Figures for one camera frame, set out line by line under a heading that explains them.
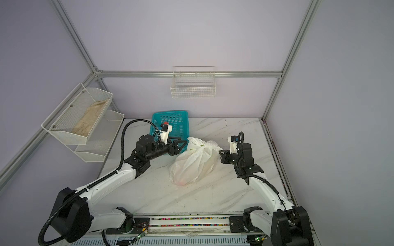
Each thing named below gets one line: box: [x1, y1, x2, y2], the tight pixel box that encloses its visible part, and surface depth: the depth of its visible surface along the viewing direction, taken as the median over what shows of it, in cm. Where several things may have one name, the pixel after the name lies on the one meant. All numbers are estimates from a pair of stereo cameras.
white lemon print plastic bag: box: [168, 136, 224, 187], surface depth 81 cm
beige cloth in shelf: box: [71, 98, 110, 137], surface depth 81 cm
